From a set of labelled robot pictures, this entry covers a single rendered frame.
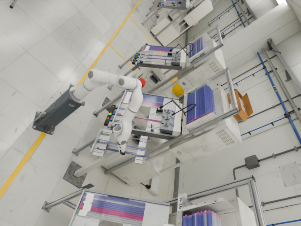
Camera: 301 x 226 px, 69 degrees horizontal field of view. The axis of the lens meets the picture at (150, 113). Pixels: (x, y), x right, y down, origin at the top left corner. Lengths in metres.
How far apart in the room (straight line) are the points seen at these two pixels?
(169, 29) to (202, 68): 3.39
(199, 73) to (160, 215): 2.33
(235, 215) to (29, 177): 1.94
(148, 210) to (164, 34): 5.60
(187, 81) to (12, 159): 2.58
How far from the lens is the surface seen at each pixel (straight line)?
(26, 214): 2.55
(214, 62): 3.51
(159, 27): 6.76
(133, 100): 1.78
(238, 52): 5.40
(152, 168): 2.87
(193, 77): 3.61
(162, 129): 2.37
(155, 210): 1.89
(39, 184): 2.65
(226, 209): 1.71
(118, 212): 1.87
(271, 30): 5.36
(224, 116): 2.13
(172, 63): 3.54
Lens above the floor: 2.34
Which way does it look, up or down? 31 degrees down
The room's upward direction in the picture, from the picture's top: 59 degrees clockwise
